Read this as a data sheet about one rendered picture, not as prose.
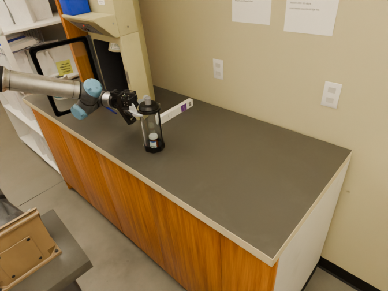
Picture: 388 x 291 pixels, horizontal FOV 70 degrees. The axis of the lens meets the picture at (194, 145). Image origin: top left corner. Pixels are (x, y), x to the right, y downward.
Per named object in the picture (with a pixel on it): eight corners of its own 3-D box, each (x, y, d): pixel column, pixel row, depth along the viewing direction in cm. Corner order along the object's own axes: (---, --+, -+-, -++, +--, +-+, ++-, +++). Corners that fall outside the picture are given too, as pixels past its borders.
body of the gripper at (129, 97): (126, 97, 122) (106, 93, 127) (130, 115, 127) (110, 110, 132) (137, 90, 128) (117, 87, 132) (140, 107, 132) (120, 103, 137)
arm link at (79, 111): (71, 99, 120) (89, 87, 128) (67, 112, 129) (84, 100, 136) (86, 111, 121) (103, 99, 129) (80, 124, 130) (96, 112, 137)
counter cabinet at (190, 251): (126, 153, 298) (104, 73, 247) (316, 268, 178) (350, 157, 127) (68, 188, 260) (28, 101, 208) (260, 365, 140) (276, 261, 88)
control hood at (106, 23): (86, 30, 154) (81, 10, 149) (120, 36, 135) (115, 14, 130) (67, 34, 148) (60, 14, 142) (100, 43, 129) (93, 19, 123)
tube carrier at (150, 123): (168, 141, 139) (164, 103, 126) (159, 153, 131) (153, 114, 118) (150, 137, 142) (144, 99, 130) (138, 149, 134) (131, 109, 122)
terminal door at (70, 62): (104, 100, 177) (86, 34, 154) (56, 118, 162) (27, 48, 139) (104, 100, 177) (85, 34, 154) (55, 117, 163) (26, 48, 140)
